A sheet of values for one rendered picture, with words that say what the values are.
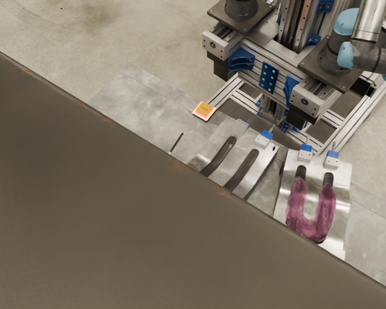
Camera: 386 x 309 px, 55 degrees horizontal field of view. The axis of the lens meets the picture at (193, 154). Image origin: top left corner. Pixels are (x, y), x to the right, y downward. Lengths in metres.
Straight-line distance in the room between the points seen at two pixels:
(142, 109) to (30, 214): 1.54
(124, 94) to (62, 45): 1.60
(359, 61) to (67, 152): 1.09
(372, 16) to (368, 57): 0.11
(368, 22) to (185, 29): 2.20
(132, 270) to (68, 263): 0.04
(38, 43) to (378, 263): 2.93
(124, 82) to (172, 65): 1.16
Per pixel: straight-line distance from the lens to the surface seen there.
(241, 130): 1.55
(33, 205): 0.25
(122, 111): 1.78
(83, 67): 3.15
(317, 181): 1.56
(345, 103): 2.65
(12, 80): 0.31
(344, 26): 1.50
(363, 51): 1.25
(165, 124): 1.70
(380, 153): 2.78
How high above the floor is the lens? 2.22
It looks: 61 degrees down
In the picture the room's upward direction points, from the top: 4 degrees counter-clockwise
